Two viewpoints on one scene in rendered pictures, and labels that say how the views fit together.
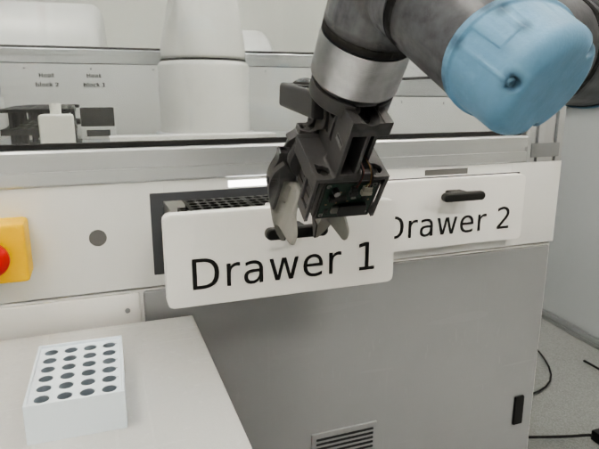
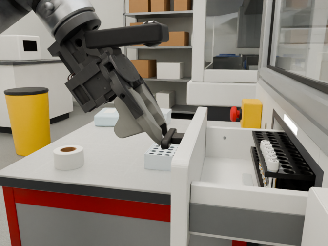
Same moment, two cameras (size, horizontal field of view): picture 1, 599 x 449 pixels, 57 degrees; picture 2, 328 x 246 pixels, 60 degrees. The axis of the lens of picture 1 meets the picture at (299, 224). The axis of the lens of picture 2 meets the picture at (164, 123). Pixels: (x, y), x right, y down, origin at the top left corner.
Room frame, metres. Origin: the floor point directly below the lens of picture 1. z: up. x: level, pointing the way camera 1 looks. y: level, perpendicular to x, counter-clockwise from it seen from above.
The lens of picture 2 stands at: (0.82, -0.35, 1.03)
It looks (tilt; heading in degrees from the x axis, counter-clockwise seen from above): 14 degrees down; 122
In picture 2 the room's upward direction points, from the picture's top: straight up
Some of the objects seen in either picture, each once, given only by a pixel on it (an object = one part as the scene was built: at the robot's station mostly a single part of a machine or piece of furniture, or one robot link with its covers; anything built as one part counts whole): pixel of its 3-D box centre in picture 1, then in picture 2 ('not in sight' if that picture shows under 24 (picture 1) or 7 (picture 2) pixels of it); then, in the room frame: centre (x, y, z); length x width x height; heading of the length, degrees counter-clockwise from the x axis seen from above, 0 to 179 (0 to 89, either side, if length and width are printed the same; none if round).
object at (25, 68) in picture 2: not in sight; (27, 81); (-2.92, 2.00, 0.61); 1.15 x 0.72 x 1.22; 105
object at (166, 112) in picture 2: not in sight; (153, 116); (0.22, 0.53, 0.79); 0.13 x 0.09 x 0.05; 19
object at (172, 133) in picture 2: (292, 229); (176, 138); (0.62, 0.01, 0.91); 0.07 x 0.04 x 0.01; 110
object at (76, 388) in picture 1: (79, 383); (173, 157); (0.49, 0.22, 0.78); 0.12 x 0.08 x 0.04; 19
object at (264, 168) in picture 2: not in sight; (263, 149); (0.74, 0.05, 0.90); 0.18 x 0.02 x 0.01; 110
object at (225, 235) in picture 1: (285, 249); (194, 159); (0.65, 0.02, 0.87); 0.29 x 0.02 x 0.11; 110
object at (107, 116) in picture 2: not in sight; (111, 116); (0.07, 0.46, 0.78); 0.15 x 0.10 x 0.04; 120
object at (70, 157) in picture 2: not in sight; (69, 157); (0.28, 0.08, 0.78); 0.07 x 0.07 x 0.04
